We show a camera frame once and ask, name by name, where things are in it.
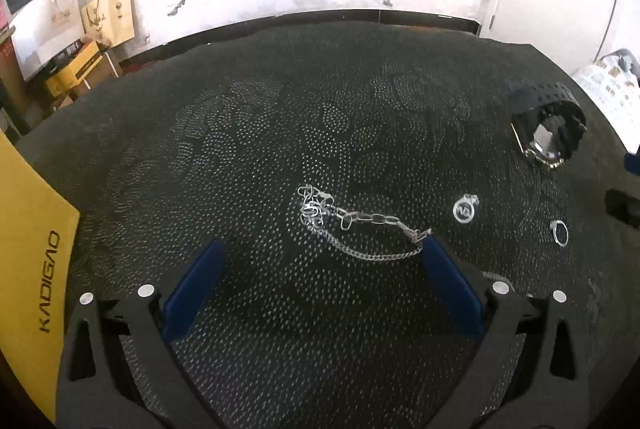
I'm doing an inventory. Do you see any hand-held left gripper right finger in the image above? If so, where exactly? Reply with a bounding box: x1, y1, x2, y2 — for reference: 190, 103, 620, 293
422, 234, 594, 429

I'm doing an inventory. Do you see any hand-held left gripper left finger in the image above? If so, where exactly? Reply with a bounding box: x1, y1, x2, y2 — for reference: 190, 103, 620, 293
55, 239, 226, 429

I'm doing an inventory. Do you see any silver chain necklace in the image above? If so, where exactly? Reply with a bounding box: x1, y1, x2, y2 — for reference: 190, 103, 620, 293
297, 185, 433, 264

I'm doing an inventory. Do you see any patterned white cloth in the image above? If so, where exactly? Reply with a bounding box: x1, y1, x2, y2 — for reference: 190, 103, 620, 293
571, 49, 640, 151

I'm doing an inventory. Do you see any yellow flat box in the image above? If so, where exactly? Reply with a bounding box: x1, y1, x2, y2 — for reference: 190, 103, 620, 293
0, 129, 82, 390

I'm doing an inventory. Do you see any dark dotted table cloth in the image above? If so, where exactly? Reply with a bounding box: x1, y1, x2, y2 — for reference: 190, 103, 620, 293
10, 20, 640, 429

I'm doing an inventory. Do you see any yellow and black box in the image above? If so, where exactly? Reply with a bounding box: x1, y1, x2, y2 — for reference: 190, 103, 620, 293
44, 40, 120, 99

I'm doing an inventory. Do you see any tan cardboard box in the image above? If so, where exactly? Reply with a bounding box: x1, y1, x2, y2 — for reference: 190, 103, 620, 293
81, 0, 137, 48

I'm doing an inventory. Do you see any white paper bag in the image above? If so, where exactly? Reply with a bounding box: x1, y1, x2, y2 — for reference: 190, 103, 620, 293
11, 0, 84, 80

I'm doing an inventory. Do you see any plain silver ring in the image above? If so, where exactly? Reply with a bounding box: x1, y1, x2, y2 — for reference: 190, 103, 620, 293
550, 220, 571, 248

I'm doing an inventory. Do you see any silver ring with stone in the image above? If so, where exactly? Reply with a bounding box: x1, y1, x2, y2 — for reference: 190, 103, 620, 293
452, 194, 481, 225

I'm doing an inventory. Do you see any black strap wristwatch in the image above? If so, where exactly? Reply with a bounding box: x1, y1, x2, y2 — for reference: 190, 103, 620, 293
501, 78, 587, 174

